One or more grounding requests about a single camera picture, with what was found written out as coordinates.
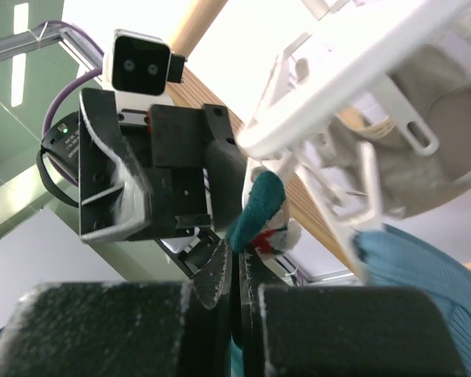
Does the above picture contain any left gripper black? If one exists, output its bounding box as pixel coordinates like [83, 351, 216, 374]
[78, 89, 246, 242]

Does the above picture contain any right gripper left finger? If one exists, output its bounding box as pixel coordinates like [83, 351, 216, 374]
[0, 240, 232, 376]

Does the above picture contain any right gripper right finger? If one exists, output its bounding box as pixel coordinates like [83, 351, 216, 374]
[239, 253, 466, 376]

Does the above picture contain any blue sock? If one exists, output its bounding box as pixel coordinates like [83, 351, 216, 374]
[354, 225, 471, 376]

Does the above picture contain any dark green sock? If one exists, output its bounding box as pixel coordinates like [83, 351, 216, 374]
[226, 170, 286, 254]

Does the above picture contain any white plastic clip hanger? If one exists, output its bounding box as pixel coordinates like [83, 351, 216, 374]
[236, 1, 471, 277]

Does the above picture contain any green sock with reindeer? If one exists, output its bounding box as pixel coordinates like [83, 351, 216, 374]
[250, 219, 302, 261]

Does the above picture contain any beige grey sock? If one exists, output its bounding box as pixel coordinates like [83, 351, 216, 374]
[315, 44, 471, 218]

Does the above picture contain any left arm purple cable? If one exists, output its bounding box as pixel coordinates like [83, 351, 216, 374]
[35, 20, 105, 185]

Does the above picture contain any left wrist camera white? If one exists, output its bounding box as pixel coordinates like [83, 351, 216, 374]
[102, 29, 186, 112]

